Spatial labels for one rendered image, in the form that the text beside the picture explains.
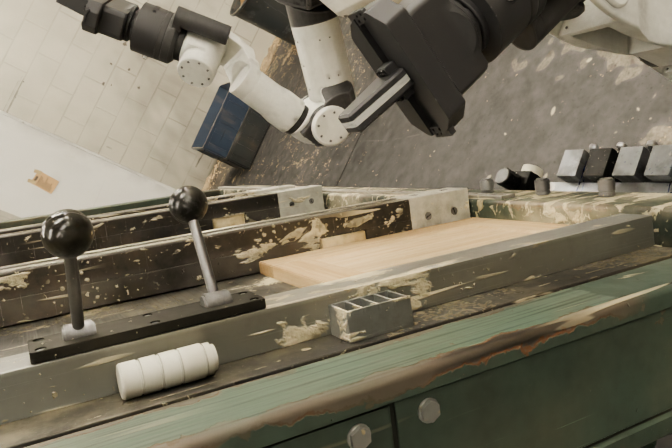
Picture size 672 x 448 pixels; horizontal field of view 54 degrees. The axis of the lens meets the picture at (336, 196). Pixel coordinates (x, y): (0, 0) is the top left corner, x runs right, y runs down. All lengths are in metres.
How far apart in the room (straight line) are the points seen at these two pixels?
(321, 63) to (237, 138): 4.15
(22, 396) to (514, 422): 0.37
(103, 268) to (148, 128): 5.36
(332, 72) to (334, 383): 0.90
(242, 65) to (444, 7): 0.75
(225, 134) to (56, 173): 1.33
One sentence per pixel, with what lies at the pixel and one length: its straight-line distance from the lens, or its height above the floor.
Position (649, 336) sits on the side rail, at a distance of 0.53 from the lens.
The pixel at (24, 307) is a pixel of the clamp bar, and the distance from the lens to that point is 0.94.
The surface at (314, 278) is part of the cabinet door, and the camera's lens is 0.82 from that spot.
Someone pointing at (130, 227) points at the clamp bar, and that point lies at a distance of 1.55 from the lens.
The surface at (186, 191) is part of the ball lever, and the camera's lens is 0.65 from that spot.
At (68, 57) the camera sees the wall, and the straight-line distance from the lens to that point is 6.22.
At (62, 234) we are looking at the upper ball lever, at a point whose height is 1.54.
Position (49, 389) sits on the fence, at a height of 1.50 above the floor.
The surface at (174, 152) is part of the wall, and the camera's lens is 6.32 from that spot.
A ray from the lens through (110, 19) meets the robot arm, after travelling 1.20.
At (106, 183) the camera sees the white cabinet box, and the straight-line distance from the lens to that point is 4.86.
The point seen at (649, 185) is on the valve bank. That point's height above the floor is 0.74.
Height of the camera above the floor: 1.59
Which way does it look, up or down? 25 degrees down
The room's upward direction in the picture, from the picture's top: 63 degrees counter-clockwise
